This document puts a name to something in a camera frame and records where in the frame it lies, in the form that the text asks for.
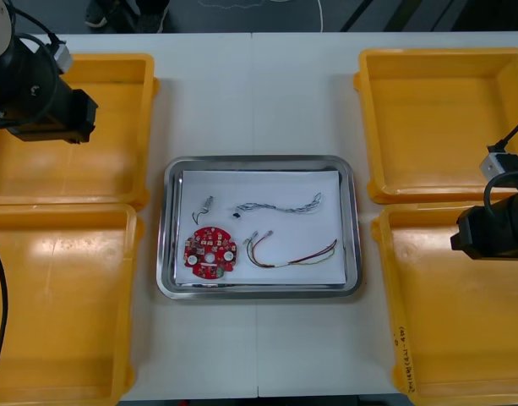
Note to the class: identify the white sheet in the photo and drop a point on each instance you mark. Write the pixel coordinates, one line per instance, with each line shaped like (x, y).
(284, 237)

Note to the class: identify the yellow-orange plastic bin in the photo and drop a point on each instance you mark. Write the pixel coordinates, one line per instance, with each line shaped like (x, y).
(432, 127)
(115, 148)
(453, 338)
(51, 296)

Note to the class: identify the steel tray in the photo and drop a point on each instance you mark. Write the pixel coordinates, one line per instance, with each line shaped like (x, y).
(167, 254)

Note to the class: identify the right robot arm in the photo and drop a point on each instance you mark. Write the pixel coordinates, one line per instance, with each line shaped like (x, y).
(512, 228)

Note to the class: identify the round red circuit board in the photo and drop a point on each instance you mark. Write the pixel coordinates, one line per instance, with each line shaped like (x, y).
(208, 241)

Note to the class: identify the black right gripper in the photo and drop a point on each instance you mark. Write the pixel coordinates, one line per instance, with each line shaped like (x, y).
(474, 234)

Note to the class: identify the person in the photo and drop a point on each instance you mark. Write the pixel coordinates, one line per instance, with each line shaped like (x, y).
(110, 14)

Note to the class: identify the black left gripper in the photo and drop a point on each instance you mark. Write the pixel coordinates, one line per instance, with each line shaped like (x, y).
(81, 114)

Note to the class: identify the black metal frame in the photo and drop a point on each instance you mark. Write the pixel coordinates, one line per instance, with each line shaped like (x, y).
(356, 17)

